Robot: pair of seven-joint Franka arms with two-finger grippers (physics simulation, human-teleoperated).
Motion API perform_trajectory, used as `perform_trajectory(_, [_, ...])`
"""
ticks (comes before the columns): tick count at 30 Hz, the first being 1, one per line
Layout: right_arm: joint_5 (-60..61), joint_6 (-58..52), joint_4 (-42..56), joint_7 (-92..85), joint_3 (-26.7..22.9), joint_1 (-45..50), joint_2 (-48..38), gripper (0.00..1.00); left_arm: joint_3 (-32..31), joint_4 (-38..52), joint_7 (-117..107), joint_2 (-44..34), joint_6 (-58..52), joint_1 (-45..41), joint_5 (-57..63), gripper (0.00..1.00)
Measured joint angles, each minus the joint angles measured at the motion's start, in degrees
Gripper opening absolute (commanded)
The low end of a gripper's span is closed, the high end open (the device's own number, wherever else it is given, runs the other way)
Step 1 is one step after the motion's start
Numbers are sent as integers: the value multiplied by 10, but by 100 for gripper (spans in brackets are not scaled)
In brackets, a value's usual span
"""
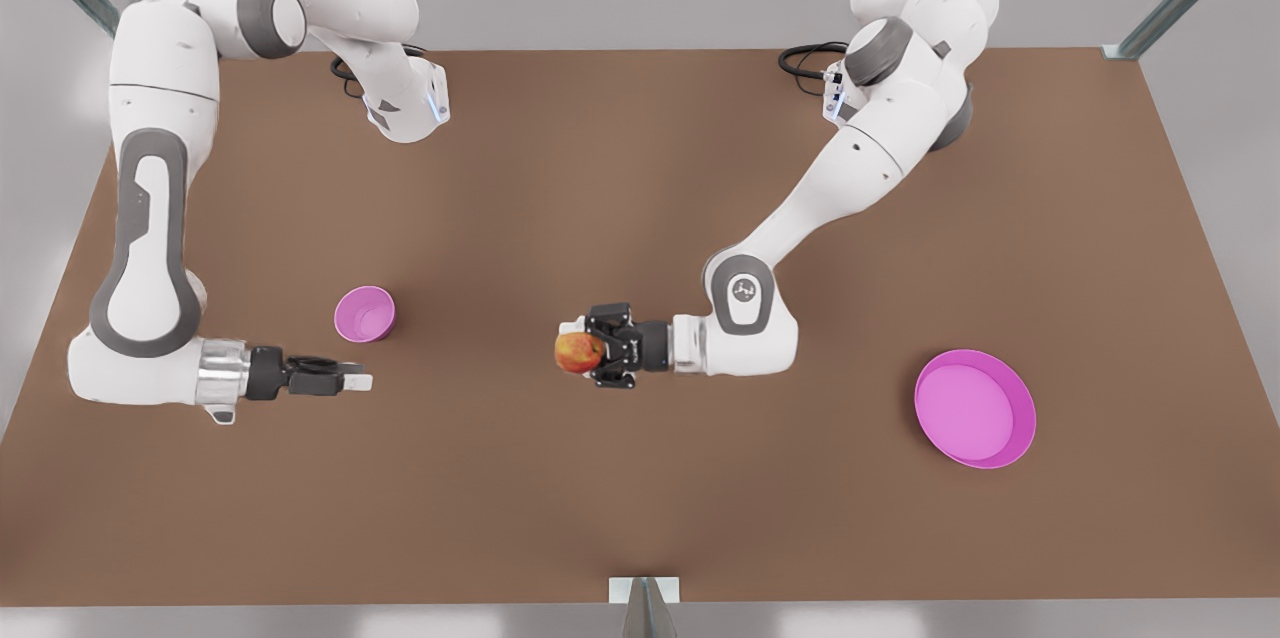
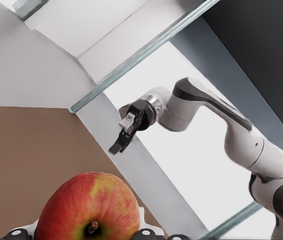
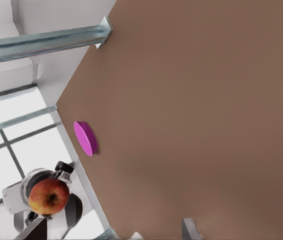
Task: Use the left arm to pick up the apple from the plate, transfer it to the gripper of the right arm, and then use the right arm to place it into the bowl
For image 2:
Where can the pale finger of the right gripper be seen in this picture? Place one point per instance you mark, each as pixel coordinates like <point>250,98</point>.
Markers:
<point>127,121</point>

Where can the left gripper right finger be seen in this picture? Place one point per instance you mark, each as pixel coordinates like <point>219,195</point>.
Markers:
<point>146,231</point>

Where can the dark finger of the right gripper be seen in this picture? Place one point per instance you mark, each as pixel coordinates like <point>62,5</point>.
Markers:
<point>120,143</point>

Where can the red yellow apple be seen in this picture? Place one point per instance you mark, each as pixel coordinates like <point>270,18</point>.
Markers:
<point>89,200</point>

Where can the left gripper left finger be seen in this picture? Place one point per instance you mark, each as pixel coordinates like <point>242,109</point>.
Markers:
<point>21,232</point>

